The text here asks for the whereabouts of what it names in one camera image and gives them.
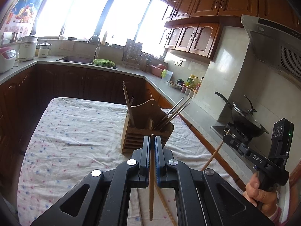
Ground kitchen faucet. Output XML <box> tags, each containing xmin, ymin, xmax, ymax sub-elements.
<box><xmin>87</xmin><ymin>35</ymin><xmax>100</xmax><ymax>59</ymax></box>

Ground person's right hand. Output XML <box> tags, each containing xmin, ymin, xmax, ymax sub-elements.
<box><xmin>243</xmin><ymin>173</ymin><xmax>277</xmax><ymax>217</ymax></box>

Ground bamboo chopstick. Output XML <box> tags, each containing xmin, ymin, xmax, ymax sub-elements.
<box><xmin>137</xmin><ymin>189</ymin><xmax>144</xmax><ymax>226</ymax></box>
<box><xmin>155</xmin><ymin>184</ymin><xmax>178</xmax><ymax>226</ymax></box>
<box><xmin>149</xmin><ymin>134</ymin><xmax>155</xmax><ymax>221</ymax></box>

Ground black wok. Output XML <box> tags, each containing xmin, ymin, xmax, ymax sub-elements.
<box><xmin>215</xmin><ymin>91</ymin><xmax>269</xmax><ymax>139</ymax></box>

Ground white floral tablecloth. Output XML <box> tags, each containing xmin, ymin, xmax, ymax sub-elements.
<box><xmin>16</xmin><ymin>96</ymin><xmax>246</xmax><ymax>226</ymax></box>

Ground grey stone countertop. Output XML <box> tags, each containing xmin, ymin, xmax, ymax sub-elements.
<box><xmin>1</xmin><ymin>56</ymin><xmax>253</xmax><ymax>183</ymax></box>

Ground wooden utensil holder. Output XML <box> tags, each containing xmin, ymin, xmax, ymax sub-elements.
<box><xmin>121</xmin><ymin>99</ymin><xmax>174</xmax><ymax>154</ymax></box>

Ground plate with food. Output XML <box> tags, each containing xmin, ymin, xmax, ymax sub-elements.
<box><xmin>167</xmin><ymin>81</ymin><xmax>182</xmax><ymax>89</ymax></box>

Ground yellow oil bottle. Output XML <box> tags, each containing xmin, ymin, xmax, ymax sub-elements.
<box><xmin>185</xmin><ymin>75</ymin><xmax>195</xmax><ymax>87</ymax></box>

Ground steel range hood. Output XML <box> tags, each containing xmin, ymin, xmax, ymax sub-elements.
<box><xmin>241</xmin><ymin>15</ymin><xmax>300</xmax><ymax>82</ymax></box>

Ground white green pitcher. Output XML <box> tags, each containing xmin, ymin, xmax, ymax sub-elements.
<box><xmin>161</xmin><ymin>69</ymin><xmax>173</xmax><ymax>82</ymax></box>

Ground lower wooden cabinets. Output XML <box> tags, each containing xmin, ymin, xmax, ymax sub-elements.
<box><xmin>0</xmin><ymin>63</ymin><xmax>248</xmax><ymax>189</ymax></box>

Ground wooden cabinets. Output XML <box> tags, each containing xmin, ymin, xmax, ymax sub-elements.
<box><xmin>160</xmin><ymin>0</ymin><xmax>300</xmax><ymax>59</ymax></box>
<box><xmin>0</xmin><ymin>63</ymin><xmax>248</xmax><ymax>189</ymax></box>

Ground steel sink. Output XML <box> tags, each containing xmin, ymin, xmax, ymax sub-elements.
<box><xmin>58</xmin><ymin>56</ymin><xmax>117</xmax><ymax>69</ymax></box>

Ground green dish mat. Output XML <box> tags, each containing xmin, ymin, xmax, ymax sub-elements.
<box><xmin>93</xmin><ymin>59</ymin><xmax>116</xmax><ymax>67</ymax></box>

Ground pink plastic basin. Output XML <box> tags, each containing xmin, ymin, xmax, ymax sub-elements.
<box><xmin>150</xmin><ymin>64</ymin><xmax>167</xmax><ymax>78</ymax></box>

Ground small white pot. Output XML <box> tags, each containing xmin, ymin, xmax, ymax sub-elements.
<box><xmin>38</xmin><ymin>41</ymin><xmax>51</xmax><ymax>58</ymax></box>

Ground white slow cooker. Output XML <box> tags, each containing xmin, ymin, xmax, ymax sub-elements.
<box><xmin>19</xmin><ymin>35</ymin><xmax>38</xmax><ymax>61</ymax></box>

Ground upper wooden cabinets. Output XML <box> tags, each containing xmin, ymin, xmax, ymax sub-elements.
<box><xmin>160</xmin><ymin>0</ymin><xmax>300</xmax><ymax>59</ymax></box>

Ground white red rice cooker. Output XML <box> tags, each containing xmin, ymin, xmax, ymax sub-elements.
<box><xmin>0</xmin><ymin>47</ymin><xmax>16</xmax><ymax>73</ymax></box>

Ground tropical fruit poster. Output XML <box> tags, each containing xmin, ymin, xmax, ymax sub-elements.
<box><xmin>1</xmin><ymin>0</ymin><xmax>43</xmax><ymax>37</ymax></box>

